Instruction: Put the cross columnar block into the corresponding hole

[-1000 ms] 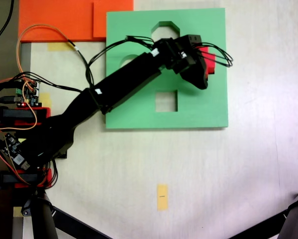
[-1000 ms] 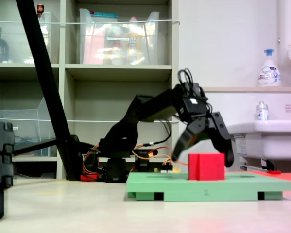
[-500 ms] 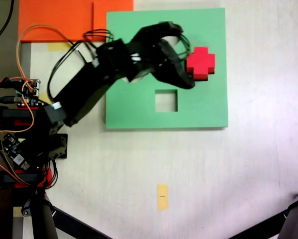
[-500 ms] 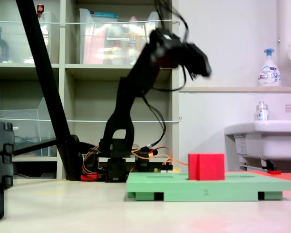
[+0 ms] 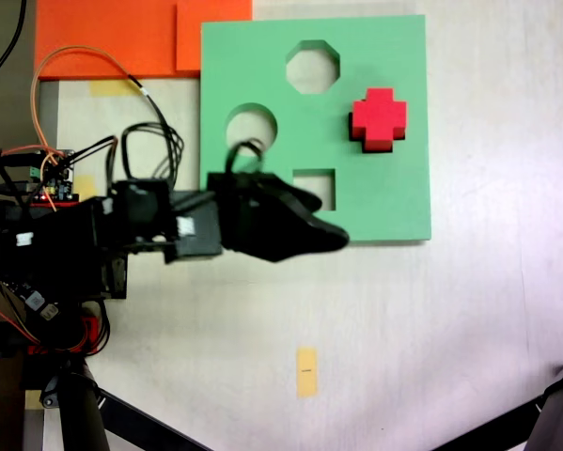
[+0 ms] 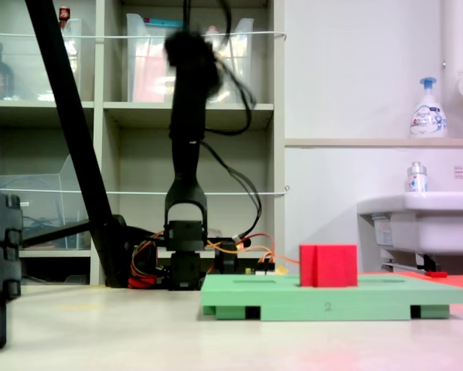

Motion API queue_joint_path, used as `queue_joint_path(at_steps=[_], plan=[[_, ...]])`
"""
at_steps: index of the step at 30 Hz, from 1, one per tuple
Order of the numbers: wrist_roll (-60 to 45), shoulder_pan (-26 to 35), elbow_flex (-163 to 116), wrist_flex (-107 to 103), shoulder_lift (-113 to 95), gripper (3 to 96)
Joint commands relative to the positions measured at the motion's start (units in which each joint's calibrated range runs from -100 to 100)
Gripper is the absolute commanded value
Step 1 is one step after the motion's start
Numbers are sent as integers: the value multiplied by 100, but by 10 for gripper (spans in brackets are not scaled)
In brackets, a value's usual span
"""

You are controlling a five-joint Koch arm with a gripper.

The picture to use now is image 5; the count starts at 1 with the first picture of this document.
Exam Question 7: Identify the red cross columnar block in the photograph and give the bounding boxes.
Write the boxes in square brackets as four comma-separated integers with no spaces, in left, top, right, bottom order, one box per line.
[348,87,409,155]

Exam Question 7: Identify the green shape sorter board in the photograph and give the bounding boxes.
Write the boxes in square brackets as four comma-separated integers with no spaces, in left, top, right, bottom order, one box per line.
[197,14,432,246]

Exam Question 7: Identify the circuit board with connectors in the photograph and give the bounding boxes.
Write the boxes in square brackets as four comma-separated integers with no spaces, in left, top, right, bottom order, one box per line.
[26,148,79,204]

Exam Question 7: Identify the small black circuit board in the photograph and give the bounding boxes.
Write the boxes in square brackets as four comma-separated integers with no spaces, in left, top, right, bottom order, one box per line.
[6,279,60,321]

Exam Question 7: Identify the thin black tripod leg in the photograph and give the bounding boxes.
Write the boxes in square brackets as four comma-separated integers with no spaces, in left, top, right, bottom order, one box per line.
[430,394,545,451]
[97,389,212,451]

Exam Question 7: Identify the red black table clamp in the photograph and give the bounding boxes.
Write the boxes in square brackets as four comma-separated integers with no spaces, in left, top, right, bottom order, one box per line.
[0,317,99,361]
[0,196,83,226]

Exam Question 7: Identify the thick black tripod leg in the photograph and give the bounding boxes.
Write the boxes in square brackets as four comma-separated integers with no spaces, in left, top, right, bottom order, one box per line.
[40,356,112,451]
[524,353,563,451]

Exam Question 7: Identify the black wire loop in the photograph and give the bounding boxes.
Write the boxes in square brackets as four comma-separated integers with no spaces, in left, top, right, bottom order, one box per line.
[104,121,186,188]
[223,137,267,176]

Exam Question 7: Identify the long black wire bundle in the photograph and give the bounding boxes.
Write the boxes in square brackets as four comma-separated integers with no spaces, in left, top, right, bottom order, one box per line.
[128,74,186,182]

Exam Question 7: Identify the orange wire loop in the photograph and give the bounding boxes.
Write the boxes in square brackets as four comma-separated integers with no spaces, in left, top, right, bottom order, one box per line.
[30,45,144,159]

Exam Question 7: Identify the thin orange red wires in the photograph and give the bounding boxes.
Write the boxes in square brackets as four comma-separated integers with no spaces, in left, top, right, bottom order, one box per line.
[0,267,40,347]

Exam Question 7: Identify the thick black cable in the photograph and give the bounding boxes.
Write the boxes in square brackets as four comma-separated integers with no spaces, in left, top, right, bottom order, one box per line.
[0,0,28,131]

